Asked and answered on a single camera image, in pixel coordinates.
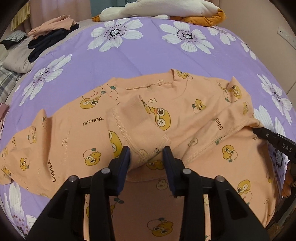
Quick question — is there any orange duck print shirt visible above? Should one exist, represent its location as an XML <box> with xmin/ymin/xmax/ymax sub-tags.
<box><xmin>1</xmin><ymin>70</ymin><xmax>284</xmax><ymax>240</ymax></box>

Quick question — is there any purple floral bed cover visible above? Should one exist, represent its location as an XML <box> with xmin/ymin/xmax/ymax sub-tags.
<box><xmin>0</xmin><ymin>17</ymin><xmax>295</xmax><ymax>239</ymax></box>

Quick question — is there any pink crumpled garment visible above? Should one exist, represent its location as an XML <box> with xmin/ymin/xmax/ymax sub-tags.
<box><xmin>0</xmin><ymin>103</ymin><xmax>10</xmax><ymax>121</ymax></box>

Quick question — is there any grey plaid blanket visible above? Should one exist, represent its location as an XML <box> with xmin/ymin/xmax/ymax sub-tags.
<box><xmin>0</xmin><ymin>64</ymin><xmax>22</xmax><ymax>103</ymax></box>

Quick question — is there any dark navy garment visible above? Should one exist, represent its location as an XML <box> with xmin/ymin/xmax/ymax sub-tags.
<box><xmin>28</xmin><ymin>23</ymin><xmax>80</xmax><ymax>63</ymax></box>

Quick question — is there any grey pillow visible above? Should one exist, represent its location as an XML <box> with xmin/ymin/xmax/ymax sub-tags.
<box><xmin>1</xmin><ymin>37</ymin><xmax>35</xmax><ymax>74</ymax></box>

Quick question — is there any folded orange garment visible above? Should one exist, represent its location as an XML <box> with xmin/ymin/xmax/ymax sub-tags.
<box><xmin>27</xmin><ymin>15</ymin><xmax>76</xmax><ymax>39</ymax></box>

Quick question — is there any white goose plush toy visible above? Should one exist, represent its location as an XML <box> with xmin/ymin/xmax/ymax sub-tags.
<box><xmin>92</xmin><ymin>0</ymin><xmax>226</xmax><ymax>27</ymax></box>

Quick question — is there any pink and blue curtain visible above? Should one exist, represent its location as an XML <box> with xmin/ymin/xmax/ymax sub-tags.
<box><xmin>29</xmin><ymin>0</ymin><xmax>133</xmax><ymax>28</ymax></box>

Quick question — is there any white wall socket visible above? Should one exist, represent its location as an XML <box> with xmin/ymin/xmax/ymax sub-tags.
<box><xmin>277</xmin><ymin>27</ymin><xmax>296</xmax><ymax>49</ymax></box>

